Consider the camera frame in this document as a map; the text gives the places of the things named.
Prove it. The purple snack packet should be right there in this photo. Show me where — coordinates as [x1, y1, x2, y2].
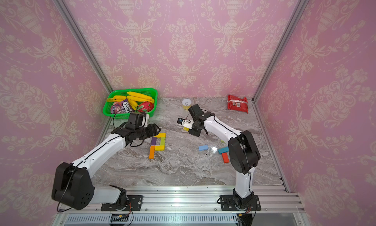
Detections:
[111, 99, 135, 114]

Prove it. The red dragon fruit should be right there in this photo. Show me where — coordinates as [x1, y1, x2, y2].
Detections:
[136, 102, 154, 112]

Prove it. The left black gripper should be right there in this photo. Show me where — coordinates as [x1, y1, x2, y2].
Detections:
[136, 123, 162, 139]

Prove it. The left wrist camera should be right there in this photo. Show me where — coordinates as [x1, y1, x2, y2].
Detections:
[125, 112, 149, 130]

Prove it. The red block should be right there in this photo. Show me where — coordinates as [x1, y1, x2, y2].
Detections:
[221, 152, 230, 163]

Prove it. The red snack bag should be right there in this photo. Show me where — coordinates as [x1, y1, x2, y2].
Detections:
[227, 95, 249, 113]

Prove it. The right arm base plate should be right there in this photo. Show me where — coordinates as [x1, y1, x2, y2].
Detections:
[217, 195, 261, 212]

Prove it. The orange block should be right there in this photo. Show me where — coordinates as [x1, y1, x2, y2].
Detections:
[148, 145, 155, 159]

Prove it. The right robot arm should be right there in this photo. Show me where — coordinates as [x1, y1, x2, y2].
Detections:
[184, 112, 261, 211]

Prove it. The aluminium rail frame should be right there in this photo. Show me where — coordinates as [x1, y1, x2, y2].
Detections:
[53, 185, 310, 226]

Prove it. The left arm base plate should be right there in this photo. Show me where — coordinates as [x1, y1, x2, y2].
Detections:
[100, 195, 144, 212]

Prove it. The green plastic basket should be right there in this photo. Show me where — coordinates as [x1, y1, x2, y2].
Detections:
[102, 88, 158, 120]

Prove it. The yellow paper cup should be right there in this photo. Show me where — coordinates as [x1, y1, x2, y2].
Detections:
[182, 99, 192, 110]

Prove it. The light blue block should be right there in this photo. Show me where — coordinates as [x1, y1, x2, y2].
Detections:
[198, 145, 209, 152]

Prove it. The purple block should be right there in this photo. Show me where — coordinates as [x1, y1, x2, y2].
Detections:
[151, 137, 157, 146]

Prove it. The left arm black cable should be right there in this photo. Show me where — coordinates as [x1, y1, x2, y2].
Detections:
[113, 108, 145, 148]

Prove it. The small yellow block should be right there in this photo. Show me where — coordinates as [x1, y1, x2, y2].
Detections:
[155, 145, 165, 151]

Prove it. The long yellow block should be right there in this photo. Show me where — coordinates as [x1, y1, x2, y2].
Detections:
[154, 133, 166, 138]

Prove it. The yellow banana bunch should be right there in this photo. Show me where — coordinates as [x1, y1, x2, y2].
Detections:
[106, 91, 156, 111]

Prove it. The teal block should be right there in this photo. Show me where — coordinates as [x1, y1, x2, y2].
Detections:
[217, 147, 229, 154]

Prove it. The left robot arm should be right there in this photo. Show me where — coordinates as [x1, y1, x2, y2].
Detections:
[52, 124, 161, 210]

